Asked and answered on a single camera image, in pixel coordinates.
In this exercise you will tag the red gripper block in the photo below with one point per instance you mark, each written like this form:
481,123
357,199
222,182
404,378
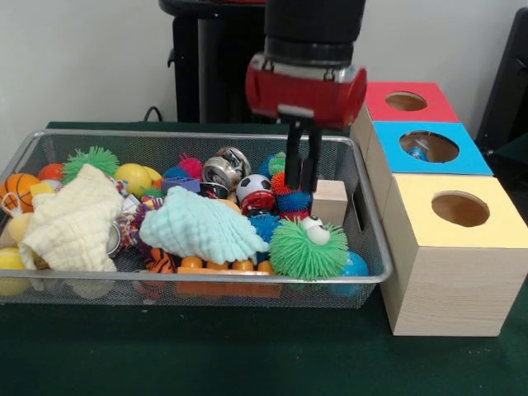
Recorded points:
305,92

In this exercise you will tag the bottle with blue label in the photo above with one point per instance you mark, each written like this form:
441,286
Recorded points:
418,152

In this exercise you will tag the light blue waffle cloth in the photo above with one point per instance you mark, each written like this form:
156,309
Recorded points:
198,227

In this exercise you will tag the cream waffle cloth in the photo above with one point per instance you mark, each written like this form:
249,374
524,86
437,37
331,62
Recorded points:
70,222

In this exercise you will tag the wooden box with three holes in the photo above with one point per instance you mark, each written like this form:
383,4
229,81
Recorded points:
445,288

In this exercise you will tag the shallow clear mesh bin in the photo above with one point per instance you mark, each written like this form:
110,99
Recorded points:
62,297

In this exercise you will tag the multicolour puffer caterpillar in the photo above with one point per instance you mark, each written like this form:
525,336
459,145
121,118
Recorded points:
276,181

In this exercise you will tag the wooden cube block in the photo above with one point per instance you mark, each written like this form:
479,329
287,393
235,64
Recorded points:
330,202

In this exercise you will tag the small soccer ball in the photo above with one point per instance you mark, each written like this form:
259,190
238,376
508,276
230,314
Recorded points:
253,187

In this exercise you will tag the crushed silver can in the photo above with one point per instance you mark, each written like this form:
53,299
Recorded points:
224,167

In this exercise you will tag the black robot stand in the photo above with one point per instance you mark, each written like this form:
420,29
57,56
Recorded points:
214,74

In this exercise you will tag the orange toy brick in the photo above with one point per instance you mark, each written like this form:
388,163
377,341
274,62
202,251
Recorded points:
222,268

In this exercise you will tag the small green puffer ball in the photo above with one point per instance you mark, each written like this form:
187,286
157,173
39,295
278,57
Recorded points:
97,158

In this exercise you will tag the dark green side table cloth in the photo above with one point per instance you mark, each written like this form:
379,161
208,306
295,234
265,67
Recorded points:
513,158

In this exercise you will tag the small orange basketball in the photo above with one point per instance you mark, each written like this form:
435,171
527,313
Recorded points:
20,189

